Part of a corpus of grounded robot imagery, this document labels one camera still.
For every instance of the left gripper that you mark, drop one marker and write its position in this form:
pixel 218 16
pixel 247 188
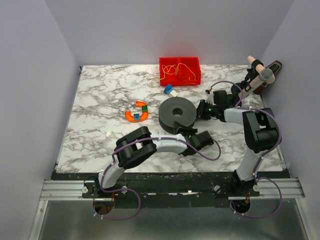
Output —
pixel 186 130

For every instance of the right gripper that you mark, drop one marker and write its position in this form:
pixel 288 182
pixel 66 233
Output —
pixel 203 110

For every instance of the dark grey perforated spool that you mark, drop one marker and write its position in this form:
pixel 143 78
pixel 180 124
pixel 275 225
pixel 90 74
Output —
pixel 176 109

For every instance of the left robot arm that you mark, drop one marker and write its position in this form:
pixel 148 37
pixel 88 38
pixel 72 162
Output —
pixel 140 144

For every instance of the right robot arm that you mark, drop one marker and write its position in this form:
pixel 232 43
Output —
pixel 261 131

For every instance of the blue and white brick stack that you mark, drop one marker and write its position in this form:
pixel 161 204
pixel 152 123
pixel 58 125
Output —
pixel 168 90

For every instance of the red plastic bin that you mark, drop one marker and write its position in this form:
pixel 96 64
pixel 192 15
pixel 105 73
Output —
pixel 181 71

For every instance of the orange curved toy track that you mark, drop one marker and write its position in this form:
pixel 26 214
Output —
pixel 138 117

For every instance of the black microphone stand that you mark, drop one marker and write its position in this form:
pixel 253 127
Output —
pixel 251 74

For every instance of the rhinestone microphone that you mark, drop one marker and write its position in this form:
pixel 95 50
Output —
pixel 256 82

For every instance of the brown box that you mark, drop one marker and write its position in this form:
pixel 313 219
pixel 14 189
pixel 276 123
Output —
pixel 269 76

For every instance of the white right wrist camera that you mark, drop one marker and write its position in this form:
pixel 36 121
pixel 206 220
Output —
pixel 209 96

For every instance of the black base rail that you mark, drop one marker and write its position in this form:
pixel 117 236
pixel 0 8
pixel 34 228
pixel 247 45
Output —
pixel 175 190

